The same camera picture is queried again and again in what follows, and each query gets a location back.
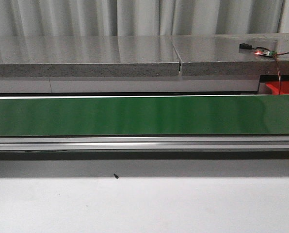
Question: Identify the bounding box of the grey stone countertop left slab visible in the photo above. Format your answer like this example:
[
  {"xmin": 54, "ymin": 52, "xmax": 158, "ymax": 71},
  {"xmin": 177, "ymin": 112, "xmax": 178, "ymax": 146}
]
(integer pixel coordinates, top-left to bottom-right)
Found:
[{"xmin": 0, "ymin": 36, "xmax": 180, "ymax": 77}]

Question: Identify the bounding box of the black connector plug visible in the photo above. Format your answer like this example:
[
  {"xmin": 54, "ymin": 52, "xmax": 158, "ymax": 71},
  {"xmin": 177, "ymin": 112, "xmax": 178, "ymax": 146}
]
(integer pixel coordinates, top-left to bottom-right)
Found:
[{"xmin": 239, "ymin": 43, "xmax": 254, "ymax": 50}]

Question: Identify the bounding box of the green conveyor belt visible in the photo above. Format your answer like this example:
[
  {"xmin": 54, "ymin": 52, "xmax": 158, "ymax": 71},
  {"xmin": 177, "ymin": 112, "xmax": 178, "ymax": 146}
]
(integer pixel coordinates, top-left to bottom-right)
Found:
[{"xmin": 0, "ymin": 95, "xmax": 289, "ymax": 137}]

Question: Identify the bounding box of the small green circuit board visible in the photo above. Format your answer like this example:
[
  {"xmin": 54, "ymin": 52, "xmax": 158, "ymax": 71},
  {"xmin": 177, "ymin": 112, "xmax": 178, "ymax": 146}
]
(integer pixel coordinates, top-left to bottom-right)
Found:
[{"xmin": 254, "ymin": 49, "xmax": 277, "ymax": 58}]

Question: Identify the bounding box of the red plastic bin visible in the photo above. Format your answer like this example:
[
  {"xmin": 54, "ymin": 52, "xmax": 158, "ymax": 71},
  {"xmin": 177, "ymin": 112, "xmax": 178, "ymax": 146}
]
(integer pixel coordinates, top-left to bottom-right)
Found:
[{"xmin": 265, "ymin": 81, "xmax": 289, "ymax": 95}]

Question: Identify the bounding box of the grey pleated curtain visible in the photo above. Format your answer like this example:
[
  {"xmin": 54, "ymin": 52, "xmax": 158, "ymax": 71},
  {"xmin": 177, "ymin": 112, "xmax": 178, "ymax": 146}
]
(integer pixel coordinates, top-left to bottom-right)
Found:
[{"xmin": 0, "ymin": 0, "xmax": 289, "ymax": 36}]

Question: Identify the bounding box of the aluminium conveyor frame rail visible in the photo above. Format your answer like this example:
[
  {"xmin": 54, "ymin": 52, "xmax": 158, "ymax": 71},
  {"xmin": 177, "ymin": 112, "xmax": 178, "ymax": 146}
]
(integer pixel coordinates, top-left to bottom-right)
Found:
[{"xmin": 0, "ymin": 135, "xmax": 289, "ymax": 152}]

